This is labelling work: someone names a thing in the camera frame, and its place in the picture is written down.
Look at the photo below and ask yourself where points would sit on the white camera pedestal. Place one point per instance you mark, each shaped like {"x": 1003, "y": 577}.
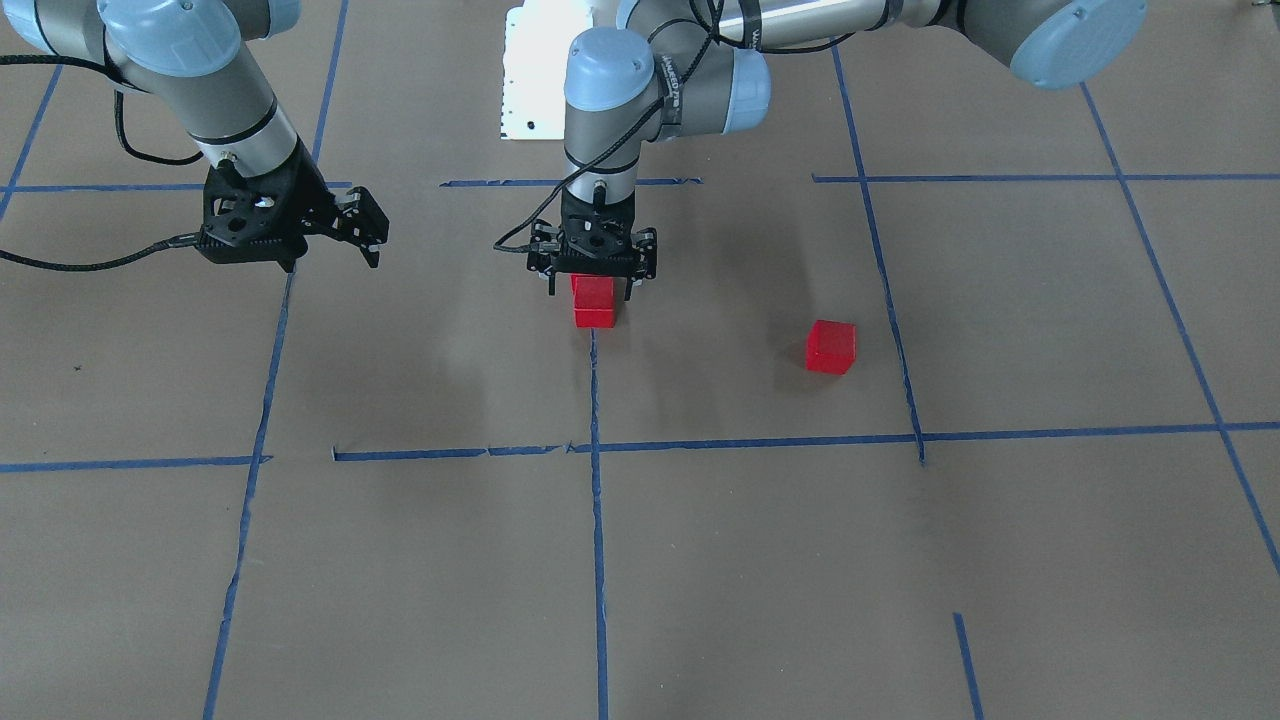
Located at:
{"x": 537, "y": 40}

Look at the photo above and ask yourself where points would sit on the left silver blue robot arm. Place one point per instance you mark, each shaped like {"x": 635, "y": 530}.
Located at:
{"x": 675, "y": 69}

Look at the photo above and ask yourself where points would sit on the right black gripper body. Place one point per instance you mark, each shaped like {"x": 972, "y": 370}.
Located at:
{"x": 307, "y": 196}

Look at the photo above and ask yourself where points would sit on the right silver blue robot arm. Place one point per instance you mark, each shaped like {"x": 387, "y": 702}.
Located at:
{"x": 194, "y": 55}

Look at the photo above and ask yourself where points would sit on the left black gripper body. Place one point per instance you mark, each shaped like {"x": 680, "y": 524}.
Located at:
{"x": 645, "y": 250}

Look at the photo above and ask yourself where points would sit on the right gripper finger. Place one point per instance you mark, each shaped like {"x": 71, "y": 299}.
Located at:
{"x": 362, "y": 232}
{"x": 359, "y": 201}

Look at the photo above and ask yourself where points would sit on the red block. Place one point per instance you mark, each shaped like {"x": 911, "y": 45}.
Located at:
{"x": 594, "y": 317}
{"x": 592, "y": 293}
{"x": 831, "y": 347}

